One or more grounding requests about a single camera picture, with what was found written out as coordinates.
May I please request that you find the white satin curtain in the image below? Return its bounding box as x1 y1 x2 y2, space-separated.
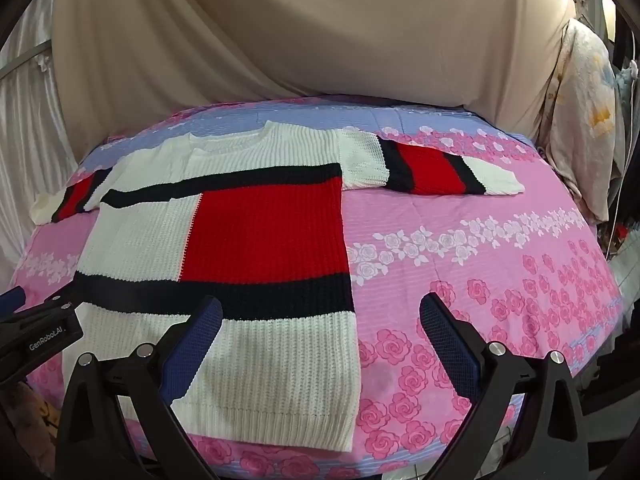
0 10 81 261

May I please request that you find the pink floral bedsheet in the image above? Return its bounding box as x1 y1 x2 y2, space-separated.
12 94 626 480

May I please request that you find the white red black knit sweater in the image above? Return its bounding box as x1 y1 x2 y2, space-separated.
30 121 526 455

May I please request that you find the pale floral hanging cloth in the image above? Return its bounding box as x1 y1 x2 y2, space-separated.
544 17 627 224

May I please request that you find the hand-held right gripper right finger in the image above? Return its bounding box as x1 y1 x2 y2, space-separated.
419 292 591 480

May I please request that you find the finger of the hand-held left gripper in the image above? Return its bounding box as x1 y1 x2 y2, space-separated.
0 286 27 313
0 296 77 328

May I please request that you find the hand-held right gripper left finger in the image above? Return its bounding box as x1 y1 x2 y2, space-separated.
55 295 224 480

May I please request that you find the beige backdrop cloth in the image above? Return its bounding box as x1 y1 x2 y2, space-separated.
50 0 576 138

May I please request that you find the grey metal rod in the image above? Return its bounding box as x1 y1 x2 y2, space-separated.
0 39 53 80

